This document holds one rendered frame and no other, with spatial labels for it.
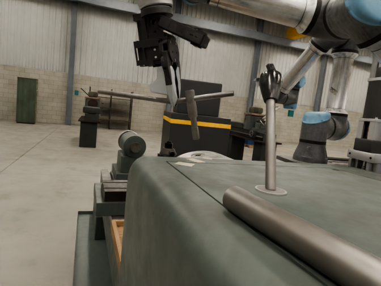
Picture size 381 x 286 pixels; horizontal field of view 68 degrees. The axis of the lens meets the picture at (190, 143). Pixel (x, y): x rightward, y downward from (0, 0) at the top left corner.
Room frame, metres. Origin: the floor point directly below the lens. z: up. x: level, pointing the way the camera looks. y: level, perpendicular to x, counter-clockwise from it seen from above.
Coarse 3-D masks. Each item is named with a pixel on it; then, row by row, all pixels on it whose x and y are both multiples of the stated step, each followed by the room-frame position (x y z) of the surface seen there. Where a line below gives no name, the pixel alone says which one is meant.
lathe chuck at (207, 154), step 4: (192, 152) 0.70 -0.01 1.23; (196, 152) 0.70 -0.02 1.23; (200, 152) 0.70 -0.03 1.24; (204, 152) 0.70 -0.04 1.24; (208, 152) 0.70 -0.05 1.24; (212, 152) 0.71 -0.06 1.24; (180, 156) 0.69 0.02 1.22; (184, 156) 0.68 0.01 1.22; (188, 156) 0.67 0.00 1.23; (200, 156) 0.65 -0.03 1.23; (204, 156) 0.65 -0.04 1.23; (208, 156) 0.65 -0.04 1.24; (212, 156) 0.65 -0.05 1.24; (216, 156) 0.65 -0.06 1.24; (220, 156) 0.66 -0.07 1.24; (224, 156) 0.68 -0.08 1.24
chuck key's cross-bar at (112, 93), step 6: (102, 90) 0.71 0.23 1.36; (108, 90) 0.71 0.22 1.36; (120, 96) 0.70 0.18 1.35; (126, 96) 0.69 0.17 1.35; (132, 96) 0.69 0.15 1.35; (138, 96) 0.68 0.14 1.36; (144, 96) 0.68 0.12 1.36; (150, 96) 0.68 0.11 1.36; (198, 96) 0.65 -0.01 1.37; (204, 96) 0.64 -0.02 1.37; (210, 96) 0.64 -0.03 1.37; (216, 96) 0.64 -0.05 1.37; (222, 96) 0.63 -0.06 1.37; (162, 102) 0.67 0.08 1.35; (168, 102) 0.67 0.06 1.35; (180, 102) 0.66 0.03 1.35; (186, 102) 0.66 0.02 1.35
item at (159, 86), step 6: (156, 72) 0.65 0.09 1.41; (162, 72) 0.64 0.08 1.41; (174, 72) 0.65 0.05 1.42; (156, 78) 0.65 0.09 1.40; (162, 78) 0.64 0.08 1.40; (174, 78) 0.65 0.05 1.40; (150, 84) 0.65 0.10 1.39; (156, 84) 0.65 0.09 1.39; (162, 84) 0.65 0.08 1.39; (174, 84) 0.64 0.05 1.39; (150, 90) 0.66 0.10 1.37; (156, 90) 0.65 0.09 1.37; (162, 90) 0.65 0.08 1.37; (168, 90) 0.64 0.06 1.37; (174, 90) 0.64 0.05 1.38; (168, 96) 0.64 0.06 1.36; (174, 96) 0.65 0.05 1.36; (174, 102) 0.65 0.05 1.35
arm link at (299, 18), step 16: (192, 0) 0.79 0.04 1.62; (208, 0) 0.77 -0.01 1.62; (224, 0) 0.76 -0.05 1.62; (240, 0) 0.76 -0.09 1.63; (256, 0) 0.75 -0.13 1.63; (272, 0) 0.75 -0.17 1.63; (288, 0) 0.76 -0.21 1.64; (304, 0) 0.77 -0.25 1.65; (320, 0) 0.76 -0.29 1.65; (256, 16) 0.79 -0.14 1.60; (272, 16) 0.78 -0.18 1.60; (288, 16) 0.77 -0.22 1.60; (304, 16) 0.77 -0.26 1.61; (320, 16) 0.75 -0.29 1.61; (304, 32) 0.79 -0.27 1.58; (320, 32) 0.77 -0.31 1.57
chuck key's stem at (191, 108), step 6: (192, 90) 0.65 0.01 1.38; (186, 96) 0.65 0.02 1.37; (192, 96) 0.65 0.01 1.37; (192, 102) 0.65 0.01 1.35; (192, 108) 0.65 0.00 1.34; (192, 114) 0.65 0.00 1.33; (192, 120) 0.65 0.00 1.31; (192, 126) 0.66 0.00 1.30; (192, 132) 0.66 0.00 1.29; (198, 132) 0.67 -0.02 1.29; (198, 138) 0.66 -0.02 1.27
